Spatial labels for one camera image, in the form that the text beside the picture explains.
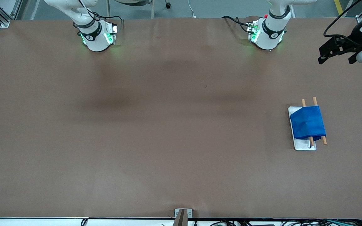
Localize blue microfibre towel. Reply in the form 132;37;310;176
289;105;327;142

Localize grey rolling stand legs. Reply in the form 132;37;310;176
107;0;172;19

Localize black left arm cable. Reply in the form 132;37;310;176
323;0;362;38

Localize black left base cable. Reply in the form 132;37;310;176
221;16;251;34

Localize black base cable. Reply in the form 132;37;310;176
86;9;124;30
221;16;251;34

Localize black right base cable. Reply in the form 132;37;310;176
86;9;124;30

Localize white floor cable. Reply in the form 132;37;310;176
188;0;198;18

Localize tangled cable bundle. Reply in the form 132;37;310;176
211;218;362;226

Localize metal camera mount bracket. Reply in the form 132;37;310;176
174;208;193;226

